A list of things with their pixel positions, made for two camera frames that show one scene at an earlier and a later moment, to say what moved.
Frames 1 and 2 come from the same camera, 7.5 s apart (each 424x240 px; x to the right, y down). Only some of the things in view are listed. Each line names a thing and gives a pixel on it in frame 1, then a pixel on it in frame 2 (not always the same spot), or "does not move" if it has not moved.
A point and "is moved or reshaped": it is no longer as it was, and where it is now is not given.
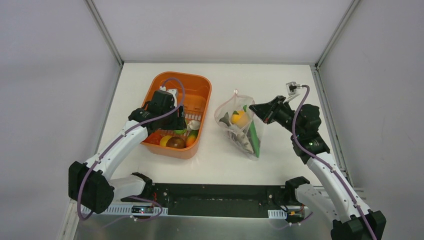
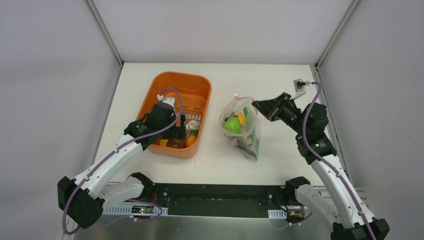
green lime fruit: x=179 y=131 is moved or reshaped
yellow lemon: x=164 y=140 does not move
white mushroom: x=193 y=125 does not move
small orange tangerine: x=191 y=140 does not move
